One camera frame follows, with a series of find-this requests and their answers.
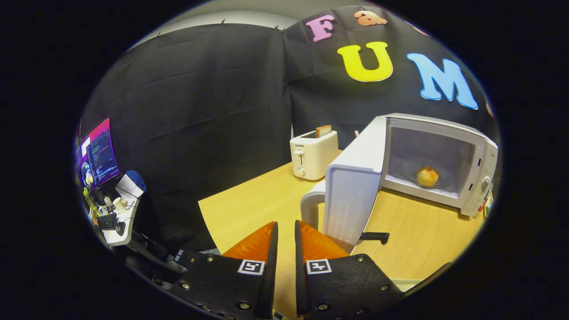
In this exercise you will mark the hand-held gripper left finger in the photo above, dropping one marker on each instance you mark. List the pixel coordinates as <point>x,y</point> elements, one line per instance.
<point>231,289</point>

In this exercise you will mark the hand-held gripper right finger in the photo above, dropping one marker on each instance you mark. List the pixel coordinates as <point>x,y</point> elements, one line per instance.
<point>346,289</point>

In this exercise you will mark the white microwave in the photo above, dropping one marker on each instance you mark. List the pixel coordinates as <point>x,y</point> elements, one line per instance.
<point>351,191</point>

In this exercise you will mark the golden bread bun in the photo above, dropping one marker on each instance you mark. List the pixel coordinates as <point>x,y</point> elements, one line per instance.
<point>427,177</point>

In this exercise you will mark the white desk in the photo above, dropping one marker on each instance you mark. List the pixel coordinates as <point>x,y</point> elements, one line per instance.
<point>126,222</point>

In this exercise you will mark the black computer mouse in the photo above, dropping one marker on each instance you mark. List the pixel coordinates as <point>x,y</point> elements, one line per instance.
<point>120,229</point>

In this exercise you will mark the cream toaster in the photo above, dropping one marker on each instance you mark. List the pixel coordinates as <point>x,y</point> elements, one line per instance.
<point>313,155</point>

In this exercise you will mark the white cup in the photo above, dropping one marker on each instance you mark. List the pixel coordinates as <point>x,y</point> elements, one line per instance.
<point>119,203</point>

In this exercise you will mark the black keyboard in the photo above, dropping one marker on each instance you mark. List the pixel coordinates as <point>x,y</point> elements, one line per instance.
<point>106,221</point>

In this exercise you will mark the blue cloth ball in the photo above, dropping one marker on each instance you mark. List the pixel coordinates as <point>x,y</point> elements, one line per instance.
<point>137,180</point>

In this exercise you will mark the toast slice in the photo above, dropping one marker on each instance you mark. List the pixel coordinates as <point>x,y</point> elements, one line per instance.
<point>323,131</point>

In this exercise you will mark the clear bottle with red cap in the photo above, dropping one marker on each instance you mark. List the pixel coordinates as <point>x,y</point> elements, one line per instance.
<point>488,206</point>

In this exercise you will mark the black backdrop cloth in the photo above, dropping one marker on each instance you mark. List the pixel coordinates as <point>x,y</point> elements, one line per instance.
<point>200,111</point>

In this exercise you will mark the computer monitor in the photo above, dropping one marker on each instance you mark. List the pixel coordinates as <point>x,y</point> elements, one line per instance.
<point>100,155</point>

